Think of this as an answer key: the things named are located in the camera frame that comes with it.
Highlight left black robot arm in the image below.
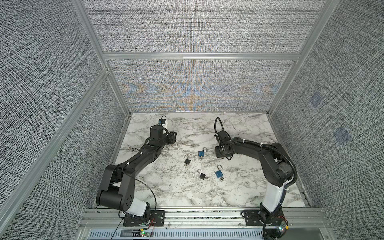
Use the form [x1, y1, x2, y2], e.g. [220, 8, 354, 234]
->
[96, 125, 177, 217]

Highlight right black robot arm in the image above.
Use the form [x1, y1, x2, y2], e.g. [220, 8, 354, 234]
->
[215, 131, 298, 213]

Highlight upper blue padlock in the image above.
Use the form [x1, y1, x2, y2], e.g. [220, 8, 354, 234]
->
[198, 147, 208, 158]

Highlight blue padlock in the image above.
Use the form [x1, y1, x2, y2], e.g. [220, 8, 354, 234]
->
[198, 147, 208, 158]
[215, 165, 224, 181]

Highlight lower blue padlock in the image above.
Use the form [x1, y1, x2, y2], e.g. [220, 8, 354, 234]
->
[215, 165, 224, 181]

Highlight left small black padlock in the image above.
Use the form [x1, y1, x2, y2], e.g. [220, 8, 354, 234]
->
[184, 155, 191, 167]

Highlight small black padlock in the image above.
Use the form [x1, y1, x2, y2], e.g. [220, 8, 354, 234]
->
[197, 169, 210, 181]
[184, 155, 191, 167]

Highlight lower small black padlock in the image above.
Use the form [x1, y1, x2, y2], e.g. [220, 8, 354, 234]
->
[197, 169, 210, 181]

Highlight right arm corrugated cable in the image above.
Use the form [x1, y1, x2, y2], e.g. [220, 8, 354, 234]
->
[213, 116, 298, 190]

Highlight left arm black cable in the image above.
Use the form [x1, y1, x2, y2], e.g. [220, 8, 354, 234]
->
[109, 172, 158, 240]

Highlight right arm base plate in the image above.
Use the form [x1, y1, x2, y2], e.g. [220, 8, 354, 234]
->
[241, 209, 288, 226]

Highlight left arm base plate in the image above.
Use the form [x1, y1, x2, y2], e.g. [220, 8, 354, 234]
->
[123, 210, 166, 228]

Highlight aluminium frame back bar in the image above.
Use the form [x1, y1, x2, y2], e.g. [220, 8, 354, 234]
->
[103, 52, 302, 61]

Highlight aluminium front rail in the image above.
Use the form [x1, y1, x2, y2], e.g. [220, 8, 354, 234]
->
[75, 207, 337, 240]

